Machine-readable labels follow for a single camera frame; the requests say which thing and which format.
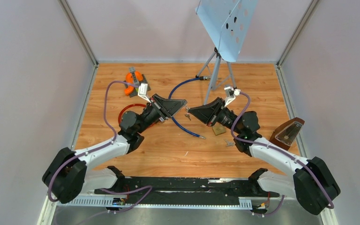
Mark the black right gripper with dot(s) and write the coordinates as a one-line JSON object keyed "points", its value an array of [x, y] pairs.
{"points": [[203, 113]]}

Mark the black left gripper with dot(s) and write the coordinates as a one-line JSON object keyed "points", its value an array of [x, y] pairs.
{"points": [[166, 108]]}

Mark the small silver keys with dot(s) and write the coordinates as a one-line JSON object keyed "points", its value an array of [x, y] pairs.
{"points": [[229, 143], [187, 113]]}

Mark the red cable lock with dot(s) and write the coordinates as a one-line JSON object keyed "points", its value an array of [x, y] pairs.
{"points": [[138, 122]]}

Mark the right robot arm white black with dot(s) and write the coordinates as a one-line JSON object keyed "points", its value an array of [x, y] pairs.
{"points": [[309, 181]]}

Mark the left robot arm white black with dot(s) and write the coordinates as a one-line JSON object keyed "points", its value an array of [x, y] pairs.
{"points": [[71, 171]]}

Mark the brass padlock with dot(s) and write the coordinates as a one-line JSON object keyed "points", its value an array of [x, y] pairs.
{"points": [[218, 129]]}

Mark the orange grey toy block build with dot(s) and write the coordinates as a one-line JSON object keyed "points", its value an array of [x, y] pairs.
{"points": [[133, 77]]}

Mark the brown wooden metronome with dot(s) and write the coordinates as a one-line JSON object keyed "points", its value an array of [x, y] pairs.
{"points": [[285, 134]]}

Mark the light blue music stand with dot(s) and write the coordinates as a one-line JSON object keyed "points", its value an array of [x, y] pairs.
{"points": [[227, 23]]}

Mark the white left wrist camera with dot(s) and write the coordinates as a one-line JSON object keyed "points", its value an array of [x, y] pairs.
{"points": [[142, 92]]}

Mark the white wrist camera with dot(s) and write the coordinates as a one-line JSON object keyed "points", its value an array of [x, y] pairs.
{"points": [[231, 94], [142, 92]]}

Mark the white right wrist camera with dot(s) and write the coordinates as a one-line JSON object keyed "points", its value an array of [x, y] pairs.
{"points": [[231, 94]]}

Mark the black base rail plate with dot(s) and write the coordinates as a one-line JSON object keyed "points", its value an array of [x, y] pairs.
{"points": [[180, 190]]}

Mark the white slotted cable duct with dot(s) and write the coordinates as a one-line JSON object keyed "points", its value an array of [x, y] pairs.
{"points": [[110, 201]]}

